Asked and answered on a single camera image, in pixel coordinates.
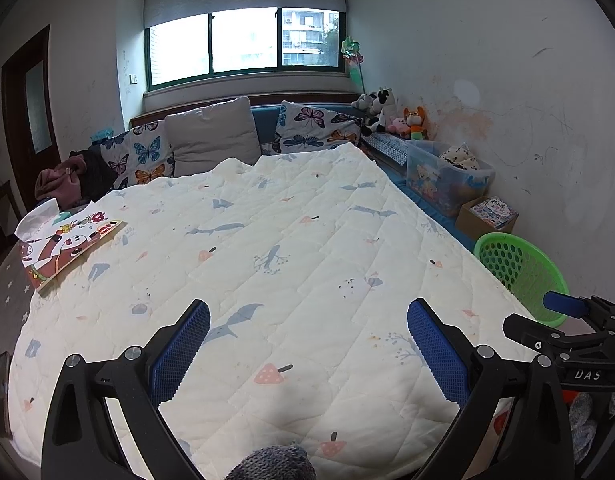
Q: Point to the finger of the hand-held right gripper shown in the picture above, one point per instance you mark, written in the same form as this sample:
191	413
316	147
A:
527	327
562	304

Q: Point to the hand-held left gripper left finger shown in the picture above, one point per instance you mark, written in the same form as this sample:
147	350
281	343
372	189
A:
180	350

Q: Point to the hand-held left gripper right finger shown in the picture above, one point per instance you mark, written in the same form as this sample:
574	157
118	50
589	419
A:
437	355

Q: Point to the green plastic basket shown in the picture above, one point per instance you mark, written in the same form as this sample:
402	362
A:
505	238

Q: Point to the person's right hand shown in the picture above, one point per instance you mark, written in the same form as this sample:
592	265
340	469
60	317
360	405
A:
585	430

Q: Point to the person's left hand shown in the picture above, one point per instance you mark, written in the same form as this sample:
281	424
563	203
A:
272	465

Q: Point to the red plastic object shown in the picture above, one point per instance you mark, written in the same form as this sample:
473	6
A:
567	396

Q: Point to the cardboard box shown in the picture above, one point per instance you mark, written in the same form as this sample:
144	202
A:
470	220

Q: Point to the panda picture book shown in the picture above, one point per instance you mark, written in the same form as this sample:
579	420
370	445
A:
62	252

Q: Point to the cream printed quilt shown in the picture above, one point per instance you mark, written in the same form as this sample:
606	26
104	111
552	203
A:
287	220

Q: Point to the clear storage box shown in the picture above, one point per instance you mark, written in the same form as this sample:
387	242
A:
437	180

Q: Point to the spotted cloth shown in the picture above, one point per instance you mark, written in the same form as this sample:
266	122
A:
460	156

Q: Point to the dark clothing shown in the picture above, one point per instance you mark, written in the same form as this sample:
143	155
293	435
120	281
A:
97	175

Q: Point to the butterfly print pillow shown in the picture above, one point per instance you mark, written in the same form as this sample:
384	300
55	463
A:
312	125
142	155

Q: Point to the pink clothing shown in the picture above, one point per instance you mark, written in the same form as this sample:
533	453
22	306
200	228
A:
57	180

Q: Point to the blue patterned folded mat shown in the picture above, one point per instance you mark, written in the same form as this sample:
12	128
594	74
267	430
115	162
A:
387	147

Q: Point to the grey pillow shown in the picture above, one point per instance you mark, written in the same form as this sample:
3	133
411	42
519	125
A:
212	135

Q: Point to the teal cloth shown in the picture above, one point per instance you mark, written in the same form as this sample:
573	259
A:
101	134

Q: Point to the pink plush toy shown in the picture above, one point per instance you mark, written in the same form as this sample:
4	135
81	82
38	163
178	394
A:
399	126

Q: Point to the orange fox plush toy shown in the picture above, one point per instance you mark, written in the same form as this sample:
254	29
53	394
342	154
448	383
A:
416	121

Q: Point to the blue padded headboard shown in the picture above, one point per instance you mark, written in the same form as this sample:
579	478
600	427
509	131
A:
265	130

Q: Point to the cow plush toy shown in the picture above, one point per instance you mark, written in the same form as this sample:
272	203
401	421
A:
385	110

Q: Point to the grey plush toy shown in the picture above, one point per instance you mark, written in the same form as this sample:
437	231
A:
363	102

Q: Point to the dark wooden door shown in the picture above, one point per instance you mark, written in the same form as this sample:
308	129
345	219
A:
17	110

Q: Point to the green pinwheel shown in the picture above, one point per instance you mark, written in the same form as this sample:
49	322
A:
351	50

